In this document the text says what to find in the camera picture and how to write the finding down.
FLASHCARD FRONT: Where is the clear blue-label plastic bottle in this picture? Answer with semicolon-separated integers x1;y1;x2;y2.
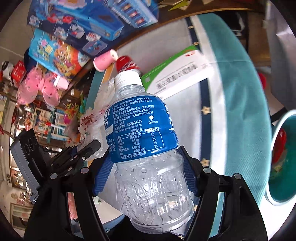
104;70;194;233

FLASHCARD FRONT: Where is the red soda can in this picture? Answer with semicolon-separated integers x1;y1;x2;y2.
115;56;142;76

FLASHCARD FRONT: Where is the light blue trash bin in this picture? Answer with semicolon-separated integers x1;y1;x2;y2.
265;110;295;205

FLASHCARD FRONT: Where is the clear crumpled plastic bag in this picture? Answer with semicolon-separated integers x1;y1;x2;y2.
77;78;115;161

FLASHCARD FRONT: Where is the pink butterfly wings toy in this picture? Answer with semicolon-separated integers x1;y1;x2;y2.
16;66;69;106

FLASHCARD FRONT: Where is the pink paper cup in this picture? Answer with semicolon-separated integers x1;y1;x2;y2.
93;49;118;72

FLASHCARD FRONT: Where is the teal patterned tablecloth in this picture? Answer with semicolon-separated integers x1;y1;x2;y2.
97;13;271;240

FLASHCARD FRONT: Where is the paw patrol toy package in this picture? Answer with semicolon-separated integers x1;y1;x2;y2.
29;29;90;81

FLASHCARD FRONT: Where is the blue toy brick box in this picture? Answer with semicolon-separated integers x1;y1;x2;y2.
27;0;159;57

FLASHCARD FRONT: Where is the green white medicine box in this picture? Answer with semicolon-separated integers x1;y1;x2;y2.
141;45;212;100

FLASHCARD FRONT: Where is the red ball toy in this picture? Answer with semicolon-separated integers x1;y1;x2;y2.
258;72;267;90

